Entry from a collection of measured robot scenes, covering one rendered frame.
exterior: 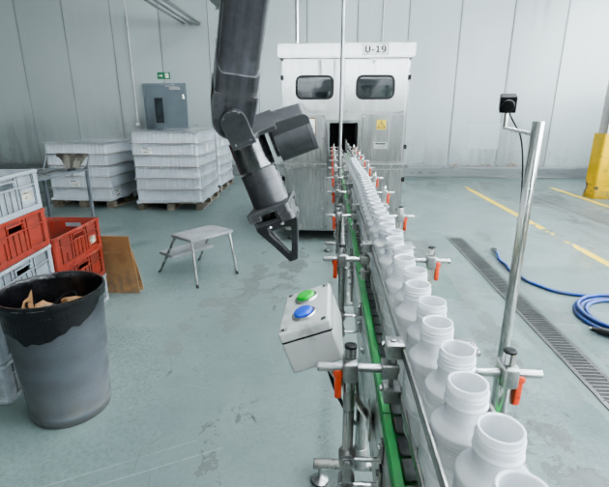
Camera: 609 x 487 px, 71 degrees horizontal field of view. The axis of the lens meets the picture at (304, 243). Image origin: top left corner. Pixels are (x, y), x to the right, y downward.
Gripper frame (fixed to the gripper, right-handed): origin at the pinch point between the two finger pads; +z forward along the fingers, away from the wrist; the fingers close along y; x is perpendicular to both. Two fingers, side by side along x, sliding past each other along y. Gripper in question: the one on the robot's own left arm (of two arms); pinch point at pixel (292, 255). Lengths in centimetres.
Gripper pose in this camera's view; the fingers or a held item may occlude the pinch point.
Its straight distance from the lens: 68.6
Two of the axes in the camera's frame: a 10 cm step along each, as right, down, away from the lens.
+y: 0.6, -2.9, 9.5
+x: -9.4, 3.2, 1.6
